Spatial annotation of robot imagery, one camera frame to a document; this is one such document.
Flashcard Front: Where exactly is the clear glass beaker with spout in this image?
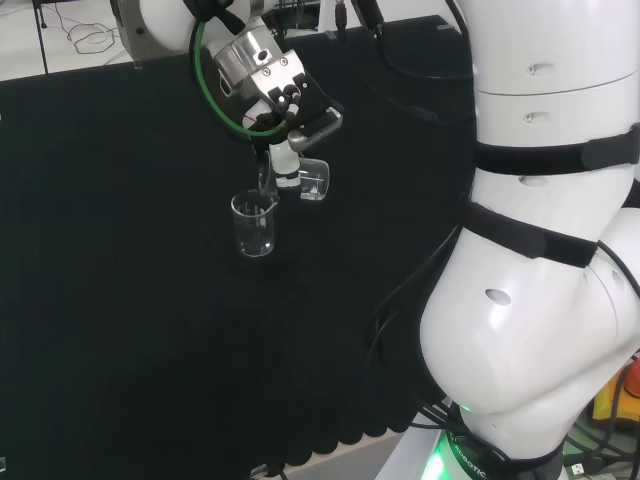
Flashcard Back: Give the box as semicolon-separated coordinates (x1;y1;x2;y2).
257;149;332;204

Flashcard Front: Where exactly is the black cloth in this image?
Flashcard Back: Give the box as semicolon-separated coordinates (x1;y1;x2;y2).
0;13;481;469

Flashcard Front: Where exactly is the grey metal bracket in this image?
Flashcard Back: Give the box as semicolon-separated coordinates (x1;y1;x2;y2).
109;0;146;70

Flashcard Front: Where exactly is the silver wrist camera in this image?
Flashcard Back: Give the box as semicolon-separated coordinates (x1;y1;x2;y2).
287;106;345;152

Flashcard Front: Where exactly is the green cable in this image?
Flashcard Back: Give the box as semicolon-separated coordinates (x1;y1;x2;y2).
192;17;289;139

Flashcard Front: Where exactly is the black tripod leg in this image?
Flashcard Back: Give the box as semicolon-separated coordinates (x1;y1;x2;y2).
32;0;49;76

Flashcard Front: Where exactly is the yellow stop button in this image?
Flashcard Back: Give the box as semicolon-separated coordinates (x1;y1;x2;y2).
593;349;640;434

